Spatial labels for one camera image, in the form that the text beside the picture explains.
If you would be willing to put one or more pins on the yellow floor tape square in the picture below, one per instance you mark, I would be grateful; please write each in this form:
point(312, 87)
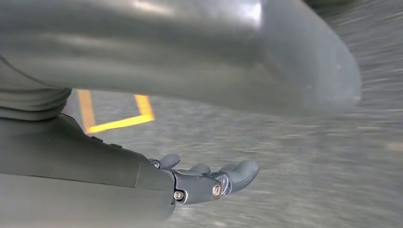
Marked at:
point(119, 123)

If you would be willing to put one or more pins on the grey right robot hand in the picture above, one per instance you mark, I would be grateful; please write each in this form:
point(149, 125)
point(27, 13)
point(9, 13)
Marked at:
point(189, 56)

